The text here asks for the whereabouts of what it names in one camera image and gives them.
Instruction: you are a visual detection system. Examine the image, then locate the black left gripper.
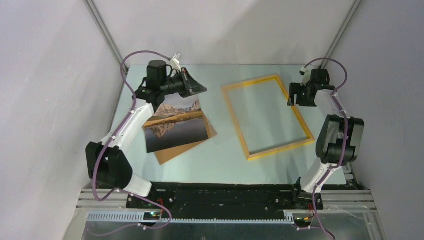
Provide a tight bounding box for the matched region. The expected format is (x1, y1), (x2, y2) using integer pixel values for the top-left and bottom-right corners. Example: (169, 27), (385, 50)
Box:
(160, 67), (207, 99)

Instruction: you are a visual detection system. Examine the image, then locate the landscape photo print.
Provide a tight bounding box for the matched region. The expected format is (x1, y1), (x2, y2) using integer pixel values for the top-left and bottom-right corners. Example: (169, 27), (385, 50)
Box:
(143, 93), (213, 153)

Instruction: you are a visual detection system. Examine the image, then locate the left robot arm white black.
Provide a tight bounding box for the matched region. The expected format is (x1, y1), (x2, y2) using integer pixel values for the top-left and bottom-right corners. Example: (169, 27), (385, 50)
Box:
(85, 60), (207, 208)

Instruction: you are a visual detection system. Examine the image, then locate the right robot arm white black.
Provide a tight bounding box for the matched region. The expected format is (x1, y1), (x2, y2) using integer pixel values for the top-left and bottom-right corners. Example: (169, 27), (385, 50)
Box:
(287, 67), (365, 209)

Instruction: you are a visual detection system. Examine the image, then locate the brown cardboard backing board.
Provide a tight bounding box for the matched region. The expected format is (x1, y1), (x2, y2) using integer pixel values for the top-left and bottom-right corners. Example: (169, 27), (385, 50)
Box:
(145, 114), (217, 165)

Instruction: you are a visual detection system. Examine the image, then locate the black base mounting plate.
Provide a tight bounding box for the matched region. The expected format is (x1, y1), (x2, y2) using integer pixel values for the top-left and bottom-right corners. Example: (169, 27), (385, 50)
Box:
(126, 182), (324, 220)

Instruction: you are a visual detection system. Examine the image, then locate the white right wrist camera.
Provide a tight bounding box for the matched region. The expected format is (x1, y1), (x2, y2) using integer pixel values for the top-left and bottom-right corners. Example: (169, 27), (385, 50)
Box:
(299, 67), (311, 87)

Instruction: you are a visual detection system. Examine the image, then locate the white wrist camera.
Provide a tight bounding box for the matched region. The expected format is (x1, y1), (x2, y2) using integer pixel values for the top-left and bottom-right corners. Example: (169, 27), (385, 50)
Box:
(168, 52), (182, 73)
(299, 67), (311, 87)

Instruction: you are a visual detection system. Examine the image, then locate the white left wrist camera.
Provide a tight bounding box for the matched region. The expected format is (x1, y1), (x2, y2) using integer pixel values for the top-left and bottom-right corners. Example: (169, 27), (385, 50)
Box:
(168, 52), (182, 73)

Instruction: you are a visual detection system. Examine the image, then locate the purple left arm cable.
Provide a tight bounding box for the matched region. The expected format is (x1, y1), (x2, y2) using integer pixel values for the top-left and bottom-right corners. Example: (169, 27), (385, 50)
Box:
(86, 50), (173, 238)

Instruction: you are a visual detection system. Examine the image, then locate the right aluminium corner post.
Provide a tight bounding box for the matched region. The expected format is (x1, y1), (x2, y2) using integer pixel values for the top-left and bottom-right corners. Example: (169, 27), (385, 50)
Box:
(324, 0), (364, 58)

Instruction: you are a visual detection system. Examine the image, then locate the aluminium corner post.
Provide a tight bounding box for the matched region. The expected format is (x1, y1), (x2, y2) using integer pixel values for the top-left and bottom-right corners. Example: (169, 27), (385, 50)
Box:
(324, 0), (364, 58)
(83, 0), (124, 66)

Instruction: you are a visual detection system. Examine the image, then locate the right controller board with wires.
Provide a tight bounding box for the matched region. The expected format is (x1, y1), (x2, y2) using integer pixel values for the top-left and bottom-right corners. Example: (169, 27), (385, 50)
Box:
(294, 203), (315, 228)

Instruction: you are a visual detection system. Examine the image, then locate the controller board with wires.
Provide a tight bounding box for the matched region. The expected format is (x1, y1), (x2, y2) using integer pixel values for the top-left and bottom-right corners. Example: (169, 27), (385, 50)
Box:
(143, 207), (164, 221)
(294, 203), (315, 228)

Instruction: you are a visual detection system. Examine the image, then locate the left controller board with wires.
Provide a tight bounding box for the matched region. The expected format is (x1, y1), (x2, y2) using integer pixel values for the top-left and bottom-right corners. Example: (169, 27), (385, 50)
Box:
(143, 207), (164, 221)

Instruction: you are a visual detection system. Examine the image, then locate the left aluminium corner post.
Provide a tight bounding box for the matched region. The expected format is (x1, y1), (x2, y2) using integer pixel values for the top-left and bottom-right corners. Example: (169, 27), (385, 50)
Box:
(83, 0), (124, 66)

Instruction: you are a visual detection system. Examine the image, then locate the grey slotted cable duct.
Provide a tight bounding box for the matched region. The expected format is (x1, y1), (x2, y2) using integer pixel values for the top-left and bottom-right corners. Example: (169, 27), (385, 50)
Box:
(86, 211), (295, 225)

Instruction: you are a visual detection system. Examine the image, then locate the aluminium front rail frame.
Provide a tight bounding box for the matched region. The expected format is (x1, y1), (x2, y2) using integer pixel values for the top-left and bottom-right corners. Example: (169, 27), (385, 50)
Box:
(76, 188), (379, 214)

